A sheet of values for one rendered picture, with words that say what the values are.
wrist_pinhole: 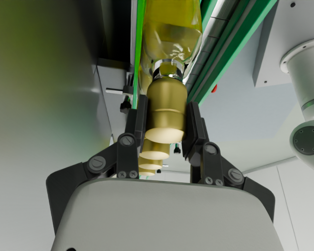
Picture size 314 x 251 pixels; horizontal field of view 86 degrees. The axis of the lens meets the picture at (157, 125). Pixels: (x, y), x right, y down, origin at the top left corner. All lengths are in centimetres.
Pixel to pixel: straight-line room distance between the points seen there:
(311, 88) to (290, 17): 17
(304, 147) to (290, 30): 28
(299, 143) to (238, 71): 36
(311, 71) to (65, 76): 54
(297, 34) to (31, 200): 61
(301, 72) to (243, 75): 21
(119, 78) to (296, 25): 45
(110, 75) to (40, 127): 34
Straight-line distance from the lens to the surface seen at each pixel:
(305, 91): 56
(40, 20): 21
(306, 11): 54
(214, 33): 42
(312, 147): 44
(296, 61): 61
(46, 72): 21
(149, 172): 28
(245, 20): 34
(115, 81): 53
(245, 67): 70
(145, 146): 17
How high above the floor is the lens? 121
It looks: 26 degrees down
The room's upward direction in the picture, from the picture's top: 177 degrees counter-clockwise
